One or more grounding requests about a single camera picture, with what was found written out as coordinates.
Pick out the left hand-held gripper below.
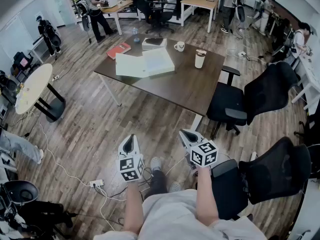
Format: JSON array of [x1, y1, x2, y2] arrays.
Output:
[[115, 134, 146, 184]]

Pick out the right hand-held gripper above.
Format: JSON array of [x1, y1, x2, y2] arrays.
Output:
[[178, 129, 220, 171]]

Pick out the pale green file box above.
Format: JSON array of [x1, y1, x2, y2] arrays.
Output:
[[115, 47, 176, 79]]

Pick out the person's left forearm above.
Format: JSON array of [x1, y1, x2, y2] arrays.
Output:
[[121, 180, 146, 235]]

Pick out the person's right forearm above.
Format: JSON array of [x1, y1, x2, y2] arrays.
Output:
[[195, 167, 221, 227]]

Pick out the white table leg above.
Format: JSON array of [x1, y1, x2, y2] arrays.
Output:
[[190, 113, 204, 133], [98, 73, 123, 108]]

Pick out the person's left grey shoe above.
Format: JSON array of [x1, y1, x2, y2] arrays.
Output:
[[149, 156, 162, 173]]

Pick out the person's grey shoe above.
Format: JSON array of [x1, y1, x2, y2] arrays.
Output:
[[149, 156, 162, 173], [169, 181, 182, 194]]

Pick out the person's dark trousers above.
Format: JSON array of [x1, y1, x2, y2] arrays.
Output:
[[144, 169, 169, 205]]

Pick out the person's right grey shoe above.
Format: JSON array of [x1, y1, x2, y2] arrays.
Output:
[[169, 181, 182, 194]]

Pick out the person's light grey shirt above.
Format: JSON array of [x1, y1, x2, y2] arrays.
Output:
[[93, 188, 269, 240]]

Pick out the white tumbler with lid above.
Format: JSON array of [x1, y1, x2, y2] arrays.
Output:
[[194, 48, 207, 69]]

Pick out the black mesh office chair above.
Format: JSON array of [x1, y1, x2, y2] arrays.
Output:
[[206, 61, 300, 140], [210, 136, 314, 221]]

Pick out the white mug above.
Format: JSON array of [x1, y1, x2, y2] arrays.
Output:
[[173, 41, 186, 53]]

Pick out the red book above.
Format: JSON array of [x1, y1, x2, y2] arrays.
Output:
[[106, 41, 132, 61]]

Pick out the white cardboard box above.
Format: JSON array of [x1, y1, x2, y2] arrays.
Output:
[[141, 37, 168, 51]]

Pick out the black cloth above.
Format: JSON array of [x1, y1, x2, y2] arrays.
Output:
[[145, 37, 165, 46]]

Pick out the clear water bottle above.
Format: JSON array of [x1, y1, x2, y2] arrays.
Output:
[[131, 27, 141, 44]]

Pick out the round beige table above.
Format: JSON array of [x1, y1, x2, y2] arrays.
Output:
[[14, 63, 67, 124]]

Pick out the black round plastic shell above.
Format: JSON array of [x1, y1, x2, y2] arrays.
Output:
[[3, 179, 40, 206]]

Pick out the white desk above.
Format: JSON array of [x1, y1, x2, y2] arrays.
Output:
[[290, 51, 320, 110]]

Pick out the white side table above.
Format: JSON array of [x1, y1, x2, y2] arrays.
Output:
[[28, 37, 47, 64]]

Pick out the black chair with pink sheet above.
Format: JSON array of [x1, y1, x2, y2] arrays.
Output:
[[10, 51, 35, 73]]

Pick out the black swivel chair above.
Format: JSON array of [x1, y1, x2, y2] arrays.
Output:
[[129, 0, 176, 35]]

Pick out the square wooden desk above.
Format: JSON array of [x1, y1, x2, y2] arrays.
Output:
[[179, 0, 219, 34]]

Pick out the long wooden desk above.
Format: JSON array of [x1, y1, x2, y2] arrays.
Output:
[[99, 0, 135, 36]]

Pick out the long white cable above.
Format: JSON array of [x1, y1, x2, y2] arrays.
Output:
[[31, 113, 92, 186]]

